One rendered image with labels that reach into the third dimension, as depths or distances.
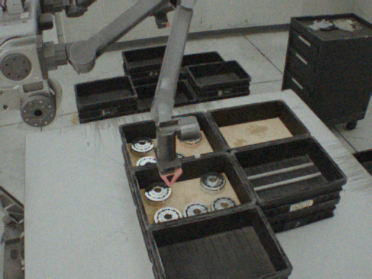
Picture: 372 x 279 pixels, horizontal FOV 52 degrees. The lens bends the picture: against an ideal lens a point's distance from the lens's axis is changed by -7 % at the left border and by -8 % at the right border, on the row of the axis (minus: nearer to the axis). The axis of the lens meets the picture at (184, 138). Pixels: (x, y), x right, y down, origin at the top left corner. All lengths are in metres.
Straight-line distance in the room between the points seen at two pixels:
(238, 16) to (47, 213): 3.71
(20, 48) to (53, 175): 0.89
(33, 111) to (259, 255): 0.98
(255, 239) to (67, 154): 1.04
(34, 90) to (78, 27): 2.96
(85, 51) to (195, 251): 0.75
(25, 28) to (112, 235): 0.86
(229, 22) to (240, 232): 3.70
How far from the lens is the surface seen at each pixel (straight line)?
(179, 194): 1.59
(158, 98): 1.20
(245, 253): 1.42
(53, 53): 1.22
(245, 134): 1.90
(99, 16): 4.48
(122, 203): 1.75
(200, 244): 1.44
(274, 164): 1.76
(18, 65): 1.24
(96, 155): 2.01
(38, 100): 1.56
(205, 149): 1.80
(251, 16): 5.01
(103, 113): 2.65
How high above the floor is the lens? 1.97
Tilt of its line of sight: 38 degrees down
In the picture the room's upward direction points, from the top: straight up
